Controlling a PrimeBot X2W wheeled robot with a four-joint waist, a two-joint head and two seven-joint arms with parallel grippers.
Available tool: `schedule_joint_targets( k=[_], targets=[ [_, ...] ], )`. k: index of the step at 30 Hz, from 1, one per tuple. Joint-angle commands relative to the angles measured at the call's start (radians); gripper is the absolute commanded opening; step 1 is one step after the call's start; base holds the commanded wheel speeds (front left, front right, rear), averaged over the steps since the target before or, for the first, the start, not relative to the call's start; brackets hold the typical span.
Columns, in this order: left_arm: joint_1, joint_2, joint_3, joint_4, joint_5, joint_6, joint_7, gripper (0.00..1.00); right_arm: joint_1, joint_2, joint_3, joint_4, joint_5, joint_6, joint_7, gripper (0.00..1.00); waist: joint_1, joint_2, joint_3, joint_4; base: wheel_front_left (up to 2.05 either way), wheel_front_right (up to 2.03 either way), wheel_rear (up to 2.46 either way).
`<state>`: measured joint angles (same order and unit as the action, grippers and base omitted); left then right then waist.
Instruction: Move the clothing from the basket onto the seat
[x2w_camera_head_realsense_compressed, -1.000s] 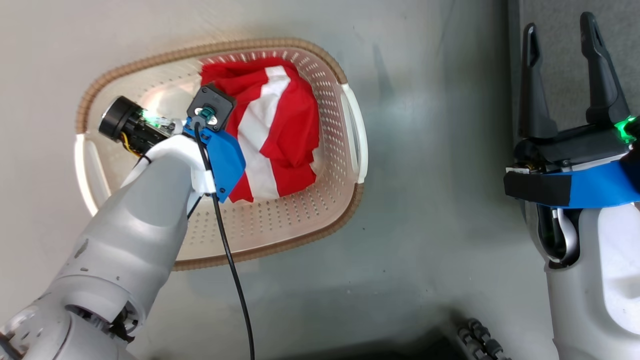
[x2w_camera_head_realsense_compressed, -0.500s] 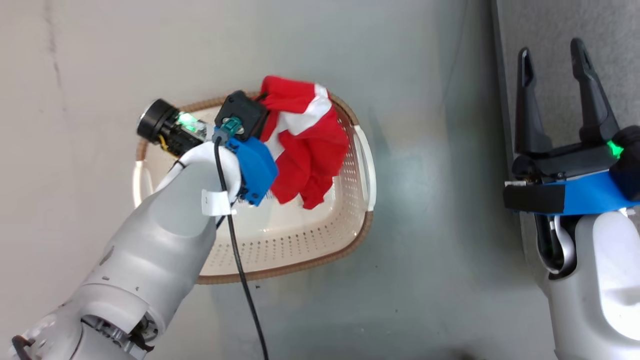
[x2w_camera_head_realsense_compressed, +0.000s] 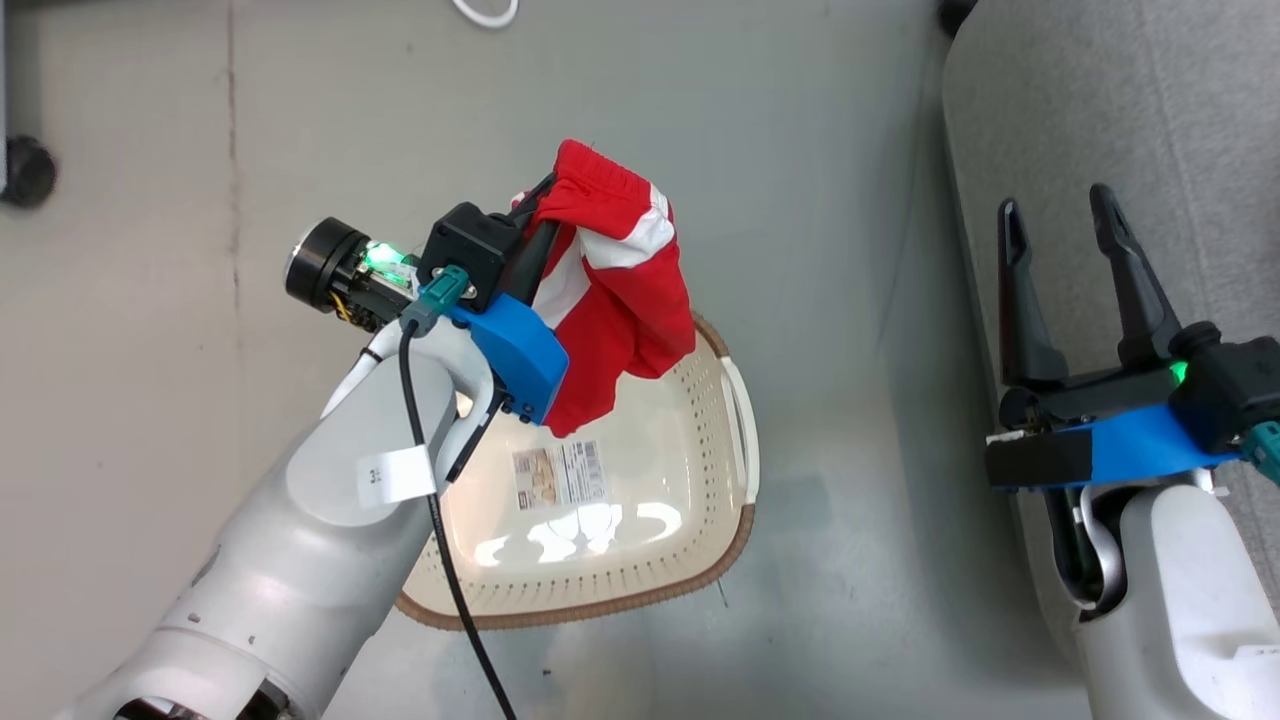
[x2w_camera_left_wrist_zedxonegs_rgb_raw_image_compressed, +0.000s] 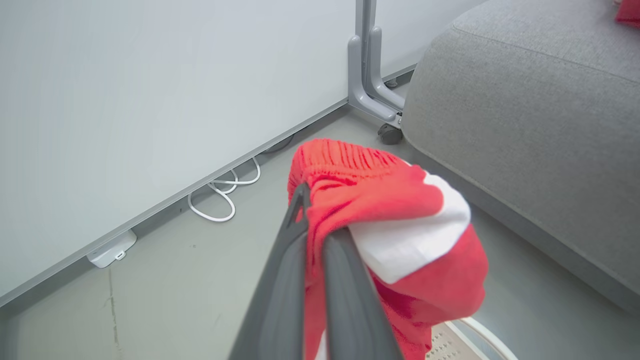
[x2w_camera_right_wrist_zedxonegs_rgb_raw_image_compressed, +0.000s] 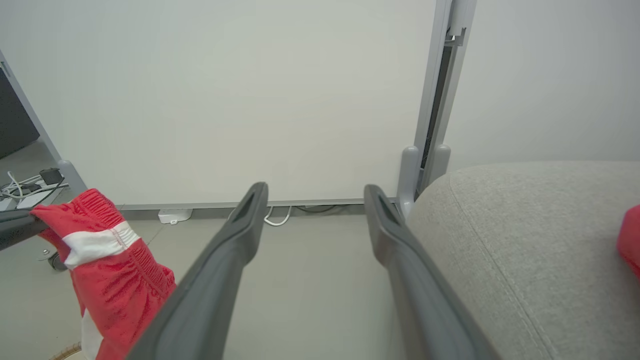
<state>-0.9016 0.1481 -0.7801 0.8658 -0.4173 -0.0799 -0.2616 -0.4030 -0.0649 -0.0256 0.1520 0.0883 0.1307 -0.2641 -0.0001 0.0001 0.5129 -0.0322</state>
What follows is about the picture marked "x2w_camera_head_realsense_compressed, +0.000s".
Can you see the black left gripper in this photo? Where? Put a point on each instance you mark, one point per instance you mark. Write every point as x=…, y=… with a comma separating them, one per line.
x=470, y=250

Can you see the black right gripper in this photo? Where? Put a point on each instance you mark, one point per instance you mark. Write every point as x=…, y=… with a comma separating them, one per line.
x=1235, y=385

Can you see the red and white garment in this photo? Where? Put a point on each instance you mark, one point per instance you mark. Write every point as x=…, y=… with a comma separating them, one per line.
x=640, y=290

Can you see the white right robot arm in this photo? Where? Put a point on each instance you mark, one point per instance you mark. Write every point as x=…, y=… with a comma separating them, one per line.
x=1180, y=600

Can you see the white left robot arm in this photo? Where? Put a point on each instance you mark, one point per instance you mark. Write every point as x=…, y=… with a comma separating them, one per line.
x=300, y=560

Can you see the grey fabric sofa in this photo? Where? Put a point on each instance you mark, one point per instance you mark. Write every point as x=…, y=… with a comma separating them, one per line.
x=1100, y=110

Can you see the paper label sticker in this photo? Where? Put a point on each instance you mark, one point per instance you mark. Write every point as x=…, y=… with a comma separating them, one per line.
x=560, y=475

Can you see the beige plastic laundry basket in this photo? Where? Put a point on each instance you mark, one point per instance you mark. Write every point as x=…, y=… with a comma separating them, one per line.
x=640, y=540

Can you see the black caster wheel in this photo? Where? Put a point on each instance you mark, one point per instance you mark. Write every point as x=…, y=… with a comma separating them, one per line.
x=28, y=172

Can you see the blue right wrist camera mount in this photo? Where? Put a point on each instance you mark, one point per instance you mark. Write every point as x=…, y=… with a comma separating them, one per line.
x=1130, y=455

